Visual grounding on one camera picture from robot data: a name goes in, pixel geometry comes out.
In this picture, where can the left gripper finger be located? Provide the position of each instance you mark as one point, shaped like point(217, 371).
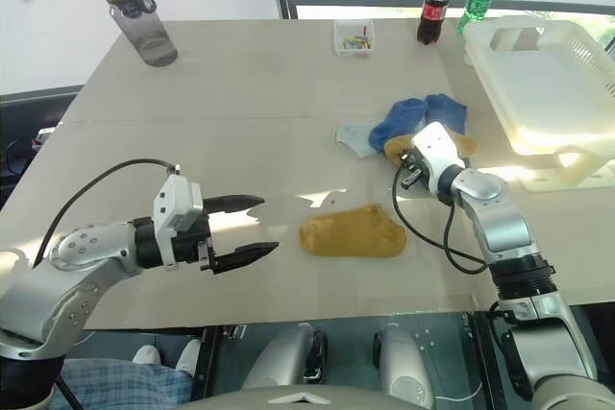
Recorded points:
point(233, 202)
point(247, 255)

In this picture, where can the silver robot left thigh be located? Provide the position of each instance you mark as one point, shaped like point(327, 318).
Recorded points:
point(283, 357)

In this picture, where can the person's plaid trouser leg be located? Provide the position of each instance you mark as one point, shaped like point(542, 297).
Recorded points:
point(125, 386)

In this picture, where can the yellow sock with pale cuff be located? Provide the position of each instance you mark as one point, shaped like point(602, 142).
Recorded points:
point(468, 143)

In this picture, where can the silver robot torso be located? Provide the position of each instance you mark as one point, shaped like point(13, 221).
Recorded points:
point(302, 398)

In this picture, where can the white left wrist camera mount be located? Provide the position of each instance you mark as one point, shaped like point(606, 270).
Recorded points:
point(174, 208)

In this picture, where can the light blue sock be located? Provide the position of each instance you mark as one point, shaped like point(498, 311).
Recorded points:
point(353, 136)

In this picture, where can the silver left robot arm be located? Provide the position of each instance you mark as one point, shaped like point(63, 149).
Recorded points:
point(72, 261)

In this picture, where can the silver robot thigh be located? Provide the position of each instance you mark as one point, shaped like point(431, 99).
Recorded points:
point(401, 367)
point(283, 357)

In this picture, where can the cola bottle with red cap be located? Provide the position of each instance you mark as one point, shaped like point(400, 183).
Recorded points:
point(433, 9)

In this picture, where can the silver robot right thigh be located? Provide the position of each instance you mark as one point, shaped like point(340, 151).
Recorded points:
point(401, 367)

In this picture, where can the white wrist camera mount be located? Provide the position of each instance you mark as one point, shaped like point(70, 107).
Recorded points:
point(435, 146)
point(174, 208)

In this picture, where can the mustard yellow sock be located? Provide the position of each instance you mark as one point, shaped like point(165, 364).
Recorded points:
point(353, 234)

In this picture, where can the grey sports water bottle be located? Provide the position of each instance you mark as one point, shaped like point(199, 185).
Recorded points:
point(144, 26)

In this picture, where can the white shoe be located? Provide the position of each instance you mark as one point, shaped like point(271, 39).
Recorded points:
point(146, 354)
point(189, 357)

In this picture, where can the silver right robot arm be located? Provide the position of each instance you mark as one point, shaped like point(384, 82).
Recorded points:
point(509, 237)

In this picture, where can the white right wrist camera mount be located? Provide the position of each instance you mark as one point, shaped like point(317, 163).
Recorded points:
point(435, 146)

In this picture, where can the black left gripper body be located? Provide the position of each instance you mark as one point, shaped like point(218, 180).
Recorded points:
point(192, 244)

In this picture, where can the clear box of coloured clips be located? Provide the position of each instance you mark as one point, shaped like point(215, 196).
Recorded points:
point(354, 38)

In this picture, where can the dark side desk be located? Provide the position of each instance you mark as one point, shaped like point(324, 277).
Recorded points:
point(33, 112)

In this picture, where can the dark blue sock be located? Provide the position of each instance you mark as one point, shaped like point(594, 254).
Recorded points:
point(401, 117)

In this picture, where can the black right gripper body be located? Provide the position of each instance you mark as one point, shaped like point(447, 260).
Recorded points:
point(417, 167)

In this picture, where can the white plastic basket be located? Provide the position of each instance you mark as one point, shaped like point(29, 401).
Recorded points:
point(543, 83)

